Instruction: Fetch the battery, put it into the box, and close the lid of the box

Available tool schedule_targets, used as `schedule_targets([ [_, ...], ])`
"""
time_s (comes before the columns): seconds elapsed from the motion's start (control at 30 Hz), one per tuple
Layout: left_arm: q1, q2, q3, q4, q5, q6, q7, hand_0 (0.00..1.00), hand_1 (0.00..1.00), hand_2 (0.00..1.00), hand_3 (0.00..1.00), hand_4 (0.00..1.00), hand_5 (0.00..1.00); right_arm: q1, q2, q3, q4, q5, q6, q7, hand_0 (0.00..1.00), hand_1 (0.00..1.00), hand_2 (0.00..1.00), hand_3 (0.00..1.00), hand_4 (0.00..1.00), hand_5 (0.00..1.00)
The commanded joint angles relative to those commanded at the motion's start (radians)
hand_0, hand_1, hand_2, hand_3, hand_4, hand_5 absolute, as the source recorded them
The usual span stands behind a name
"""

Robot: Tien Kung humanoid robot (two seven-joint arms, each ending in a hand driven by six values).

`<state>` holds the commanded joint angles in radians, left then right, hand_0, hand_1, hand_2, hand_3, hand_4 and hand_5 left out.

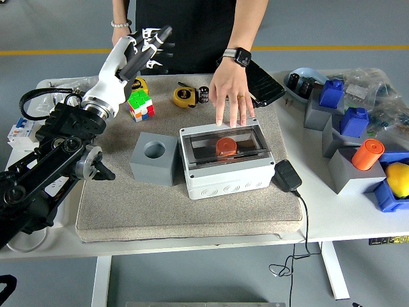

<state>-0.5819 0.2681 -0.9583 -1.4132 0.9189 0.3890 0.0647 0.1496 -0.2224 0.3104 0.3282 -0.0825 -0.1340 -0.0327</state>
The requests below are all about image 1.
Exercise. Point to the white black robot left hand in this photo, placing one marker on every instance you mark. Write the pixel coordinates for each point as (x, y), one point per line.
(110, 76)

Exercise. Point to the person's right hand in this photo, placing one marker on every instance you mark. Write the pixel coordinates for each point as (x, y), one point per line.
(118, 35)

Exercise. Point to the person's left hand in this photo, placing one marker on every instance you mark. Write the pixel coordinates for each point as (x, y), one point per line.
(230, 86)

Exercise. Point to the orange cylinder battery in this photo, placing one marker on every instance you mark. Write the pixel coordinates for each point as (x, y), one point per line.
(365, 156)
(227, 147)

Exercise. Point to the smoky clear hinged box lid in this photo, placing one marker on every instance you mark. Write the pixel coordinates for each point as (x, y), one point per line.
(198, 153)

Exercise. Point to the white plastic junction box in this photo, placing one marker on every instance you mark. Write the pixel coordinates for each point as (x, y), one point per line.
(230, 188)

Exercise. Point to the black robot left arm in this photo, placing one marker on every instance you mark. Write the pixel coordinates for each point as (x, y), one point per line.
(48, 160)

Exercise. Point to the person's left forearm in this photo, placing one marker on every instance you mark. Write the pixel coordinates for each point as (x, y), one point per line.
(247, 24)

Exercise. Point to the person's right forearm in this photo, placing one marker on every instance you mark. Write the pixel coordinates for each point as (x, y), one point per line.
(120, 9)

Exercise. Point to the black cylindrical capacitor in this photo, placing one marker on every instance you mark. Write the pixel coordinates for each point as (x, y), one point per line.
(204, 95)

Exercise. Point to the black smart watch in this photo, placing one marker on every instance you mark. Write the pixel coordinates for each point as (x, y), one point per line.
(241, 57)

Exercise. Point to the black open plastic case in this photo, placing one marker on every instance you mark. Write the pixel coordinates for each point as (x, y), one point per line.
(265, 84)

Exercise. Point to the white table leg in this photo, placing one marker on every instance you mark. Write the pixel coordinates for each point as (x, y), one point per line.
(100, 281)
(335, 272)

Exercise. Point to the large colourful puzzle cube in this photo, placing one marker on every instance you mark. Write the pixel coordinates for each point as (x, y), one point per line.
(140, 105)

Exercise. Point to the clear bag of metal parts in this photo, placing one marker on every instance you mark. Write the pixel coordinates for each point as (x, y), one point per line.
(64, 84)

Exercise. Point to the small metal screw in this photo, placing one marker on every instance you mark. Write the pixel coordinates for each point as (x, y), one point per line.
(289, 101)

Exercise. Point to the black capacitor in bowl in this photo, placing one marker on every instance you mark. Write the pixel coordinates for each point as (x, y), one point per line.
(294, 80)
(306, 88)

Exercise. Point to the person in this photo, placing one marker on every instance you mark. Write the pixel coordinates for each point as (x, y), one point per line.
(185, 19)

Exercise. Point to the black table control panel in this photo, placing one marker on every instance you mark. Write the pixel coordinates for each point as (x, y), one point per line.
(388, 240)

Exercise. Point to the light blue bowl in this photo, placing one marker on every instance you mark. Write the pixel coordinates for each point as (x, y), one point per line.
(306, 73)

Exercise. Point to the grey block holder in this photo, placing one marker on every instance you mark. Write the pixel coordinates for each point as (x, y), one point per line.
(316, 118)
(351, 185)
(330, 140)

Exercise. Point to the blue plastic block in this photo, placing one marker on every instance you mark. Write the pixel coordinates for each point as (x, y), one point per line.
(330, 94)
(353, 123)

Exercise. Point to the grey block with round hole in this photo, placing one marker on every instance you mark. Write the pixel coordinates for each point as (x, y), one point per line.
(150, 172)

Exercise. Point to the blue plastic bin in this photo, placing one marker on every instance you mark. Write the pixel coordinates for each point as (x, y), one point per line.
(386, 198)

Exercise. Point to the clear bag with white label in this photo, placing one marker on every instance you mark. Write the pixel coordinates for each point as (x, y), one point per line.
(358, 88)

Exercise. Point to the grey-brown fabric mat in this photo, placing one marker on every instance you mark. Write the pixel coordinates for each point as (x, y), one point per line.
(207, 214)

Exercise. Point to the yellow lemon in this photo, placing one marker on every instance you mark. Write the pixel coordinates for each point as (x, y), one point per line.
(399, 179)

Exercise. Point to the white power strip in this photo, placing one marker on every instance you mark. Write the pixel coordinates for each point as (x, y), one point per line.
(62, 204)

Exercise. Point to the clear bag of electronic components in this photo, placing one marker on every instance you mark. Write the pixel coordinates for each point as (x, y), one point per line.
(393, 112)

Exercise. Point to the white circuit breaker blue switch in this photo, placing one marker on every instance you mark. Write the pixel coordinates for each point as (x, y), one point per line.
(19, 128)

